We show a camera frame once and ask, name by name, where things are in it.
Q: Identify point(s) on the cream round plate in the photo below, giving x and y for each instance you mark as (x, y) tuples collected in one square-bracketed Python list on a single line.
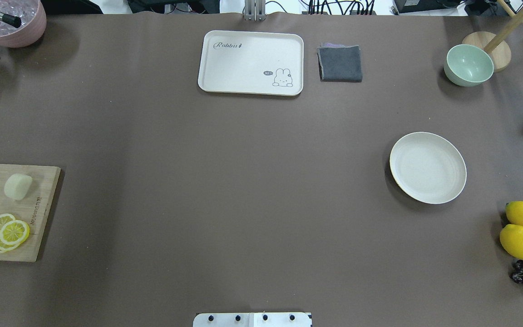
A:
[(428, 168)]

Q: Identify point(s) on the white steamed bun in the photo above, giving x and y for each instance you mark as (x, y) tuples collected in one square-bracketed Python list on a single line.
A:
[(17, 186)]

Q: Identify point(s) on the cream rabbit tray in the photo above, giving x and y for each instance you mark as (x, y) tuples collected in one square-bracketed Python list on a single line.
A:
[(245, 62)]

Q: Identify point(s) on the grey folded cloth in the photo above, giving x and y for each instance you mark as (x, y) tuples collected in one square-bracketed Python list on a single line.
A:
[(340, 62)]

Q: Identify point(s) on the mint green bowl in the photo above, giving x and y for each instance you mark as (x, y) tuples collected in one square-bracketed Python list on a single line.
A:
[(468, 65)]

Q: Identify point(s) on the wooden cup stand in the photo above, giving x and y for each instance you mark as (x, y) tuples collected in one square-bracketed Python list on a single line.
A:
[(495, 44)]

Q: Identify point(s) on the lemon slices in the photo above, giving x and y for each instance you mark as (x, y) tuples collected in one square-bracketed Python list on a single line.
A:
[(13, 232)]

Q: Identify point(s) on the yellow lemon near lime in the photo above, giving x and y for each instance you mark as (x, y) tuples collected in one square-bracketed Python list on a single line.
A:
[(511, 239)]

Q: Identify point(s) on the bamboo cutting board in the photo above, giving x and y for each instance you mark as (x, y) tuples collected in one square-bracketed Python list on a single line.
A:
[(33, 209)]

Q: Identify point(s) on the pink ice bowl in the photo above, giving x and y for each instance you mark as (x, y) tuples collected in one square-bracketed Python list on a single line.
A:
[(22, 22)]

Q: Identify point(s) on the dark cherries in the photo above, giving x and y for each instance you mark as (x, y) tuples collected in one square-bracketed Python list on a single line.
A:
[(517, 273)]

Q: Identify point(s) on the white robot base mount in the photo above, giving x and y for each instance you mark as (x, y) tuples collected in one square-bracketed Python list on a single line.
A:
[(253, 319)]

